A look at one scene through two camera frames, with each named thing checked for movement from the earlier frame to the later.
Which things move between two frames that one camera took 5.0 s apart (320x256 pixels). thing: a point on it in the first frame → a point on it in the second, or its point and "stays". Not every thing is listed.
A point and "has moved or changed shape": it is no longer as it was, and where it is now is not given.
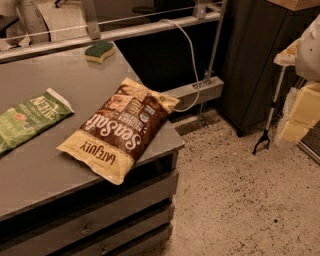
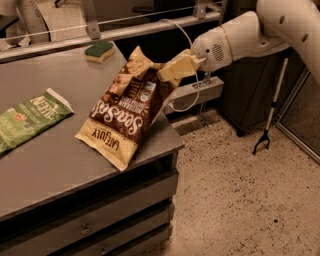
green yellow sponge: (99, 52) stays
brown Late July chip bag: (116, 130) has moved or changed shape
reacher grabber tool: (266, 133) stays
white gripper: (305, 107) → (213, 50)
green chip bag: (30, 118) stays
